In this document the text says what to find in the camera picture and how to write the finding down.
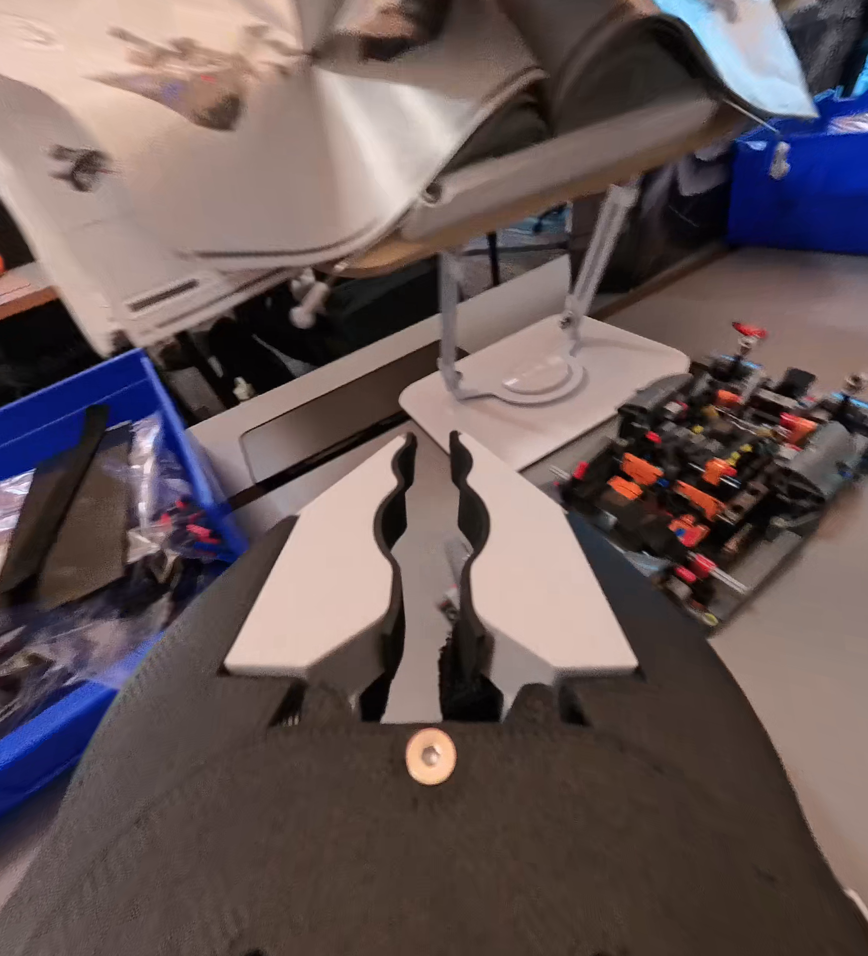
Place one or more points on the white book stand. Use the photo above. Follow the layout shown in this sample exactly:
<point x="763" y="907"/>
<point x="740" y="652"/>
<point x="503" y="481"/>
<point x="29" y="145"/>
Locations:
<point x="613" y="388"/>

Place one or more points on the wooden side table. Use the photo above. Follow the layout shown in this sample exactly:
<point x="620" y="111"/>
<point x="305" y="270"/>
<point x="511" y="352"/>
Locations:
<point x="8" y="295"/>

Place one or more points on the blue bin with white label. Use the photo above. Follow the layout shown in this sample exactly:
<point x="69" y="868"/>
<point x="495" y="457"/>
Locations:
<point x="815" y="202"/>

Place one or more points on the blue bin with plastic bags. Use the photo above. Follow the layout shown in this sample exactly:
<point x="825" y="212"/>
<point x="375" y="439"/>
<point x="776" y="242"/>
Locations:
<point x="1" y="777"/>

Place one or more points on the clear plastic bags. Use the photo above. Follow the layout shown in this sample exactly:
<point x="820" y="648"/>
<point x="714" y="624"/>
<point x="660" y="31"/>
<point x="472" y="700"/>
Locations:
<point x="150" y="485"/>

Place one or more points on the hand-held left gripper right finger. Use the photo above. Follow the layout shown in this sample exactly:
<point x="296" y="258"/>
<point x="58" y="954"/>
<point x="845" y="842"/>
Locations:
<point x="546" y="590"/>

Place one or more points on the black cardboard sheet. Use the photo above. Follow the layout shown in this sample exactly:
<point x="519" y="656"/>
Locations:
<point x="83" y="538"/>

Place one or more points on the large lego car chassis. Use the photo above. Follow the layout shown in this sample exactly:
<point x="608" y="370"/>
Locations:
<point x="703" y="485"/>

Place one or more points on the lego instruction booklet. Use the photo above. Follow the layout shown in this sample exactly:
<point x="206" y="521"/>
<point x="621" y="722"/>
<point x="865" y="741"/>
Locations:
<point x="292" y="149"/>

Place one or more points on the small grey lego piece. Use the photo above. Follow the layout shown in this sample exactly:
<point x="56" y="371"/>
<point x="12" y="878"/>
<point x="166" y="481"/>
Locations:
<point x="455" y="564"/>

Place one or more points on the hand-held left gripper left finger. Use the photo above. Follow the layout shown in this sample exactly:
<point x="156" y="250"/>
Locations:
<point x="314" y="590"/>

